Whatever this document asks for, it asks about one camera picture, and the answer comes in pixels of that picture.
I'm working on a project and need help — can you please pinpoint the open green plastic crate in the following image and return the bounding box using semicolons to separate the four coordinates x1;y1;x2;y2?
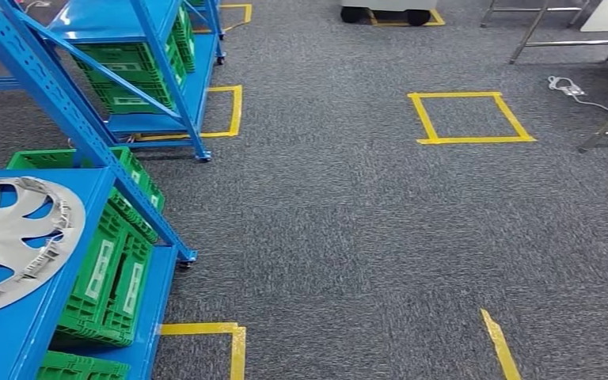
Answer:
6;146;154;196

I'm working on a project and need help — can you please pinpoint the thin white floor cable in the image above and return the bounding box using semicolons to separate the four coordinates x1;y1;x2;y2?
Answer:
547;75;608;127

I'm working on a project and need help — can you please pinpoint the yellow floor tape outline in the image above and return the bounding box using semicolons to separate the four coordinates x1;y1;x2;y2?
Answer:
159;321;247;380
135;85;244;143
408;91;538;145
479;308;523;380

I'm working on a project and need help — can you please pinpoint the grey plastic wheel hubcap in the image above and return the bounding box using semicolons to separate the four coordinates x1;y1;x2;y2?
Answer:
0;177;87;320

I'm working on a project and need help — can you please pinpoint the small blue metal rack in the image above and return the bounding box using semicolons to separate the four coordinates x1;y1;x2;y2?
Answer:
15;0;227;162

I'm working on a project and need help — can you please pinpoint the white wheeled cart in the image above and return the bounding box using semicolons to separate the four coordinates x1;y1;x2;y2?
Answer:
339;0;439;27

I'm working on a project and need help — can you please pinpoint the steel table frame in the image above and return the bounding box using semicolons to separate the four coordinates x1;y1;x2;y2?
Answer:
479;0;594;29
508;0;608;65

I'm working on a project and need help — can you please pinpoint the blue metal shelf rack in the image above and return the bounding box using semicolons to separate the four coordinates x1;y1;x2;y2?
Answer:
0;0;199;380

